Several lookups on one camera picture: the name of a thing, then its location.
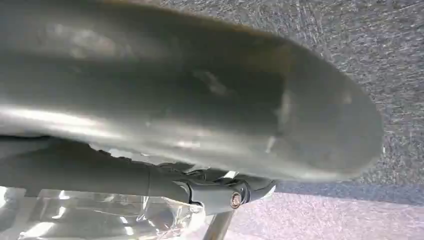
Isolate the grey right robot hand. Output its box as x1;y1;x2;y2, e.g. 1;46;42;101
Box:
0;0;385;216

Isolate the silver metal table leg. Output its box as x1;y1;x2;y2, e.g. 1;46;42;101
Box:
202;210;236;240

